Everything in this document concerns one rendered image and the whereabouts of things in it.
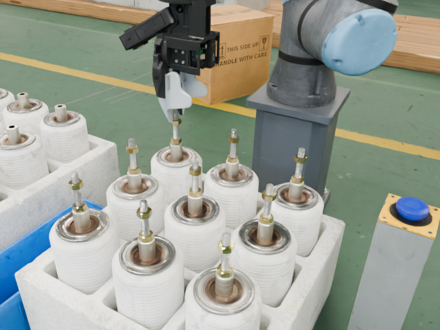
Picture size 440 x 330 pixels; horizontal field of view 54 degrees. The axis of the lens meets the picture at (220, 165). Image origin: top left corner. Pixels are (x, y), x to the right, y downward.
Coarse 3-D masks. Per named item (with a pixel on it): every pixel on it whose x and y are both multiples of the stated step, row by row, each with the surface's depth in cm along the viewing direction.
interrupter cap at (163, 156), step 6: (162, 150) 82; (168, 150) 82; (186, 150) 82; (192, 150) 82; (156, 156) 80; (162, 156) 80; (168, 156) 81; (186, 156) 81; (192, 156) 80; (162, 162) 78; (168, 162) 78; (174, 162) 78; (180, 162) 78; (186, 162) 79
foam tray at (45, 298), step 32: (320, 224) 77; (320, 256) 69; (32, 288) 63; (64, 288) 62; (320, 288) 72; (32, 320) 68; (64, 320) 62; (96, 320) 58; (128, 320) 58; (288, 320) 58
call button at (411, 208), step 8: (400, 200) 57; (408, 200) 57; (416, 200) 57; (400, 208) 56; (408, 208) 56; (416, 208) 56; (424, 208) 56; (408, 216) 55; (416, 216) 55; (424, 216) 55
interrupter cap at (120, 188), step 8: (144, 176) 74; (152, 176) 74; (120, 184) 72; (144, 184) 73; (152, 184) 72; (120, 192) 70; (128, 192) 70; (136, 192) 70; (144, 192) 70; (152, 192) 70
